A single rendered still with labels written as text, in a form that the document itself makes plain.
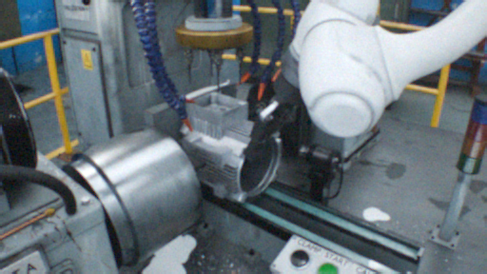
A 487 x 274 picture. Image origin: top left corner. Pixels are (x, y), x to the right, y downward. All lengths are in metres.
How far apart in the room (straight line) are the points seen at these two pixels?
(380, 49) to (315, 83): 0.09
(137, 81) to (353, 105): 0.69
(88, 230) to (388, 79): 0.47
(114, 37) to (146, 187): 0.41
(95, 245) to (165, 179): 0.18
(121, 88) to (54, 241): 0.51
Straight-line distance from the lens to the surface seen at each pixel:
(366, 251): 0.92
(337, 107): 0.44
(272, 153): 0.99
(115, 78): 0.97
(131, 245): 0.71
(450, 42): 0.52
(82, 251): 0.62
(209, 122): 0.92
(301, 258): 0.60
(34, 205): 0.60
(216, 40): 0.82
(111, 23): 0.95
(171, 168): 0.72
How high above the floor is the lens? 1.49
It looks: 26 degrees down
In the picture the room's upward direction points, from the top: straight up
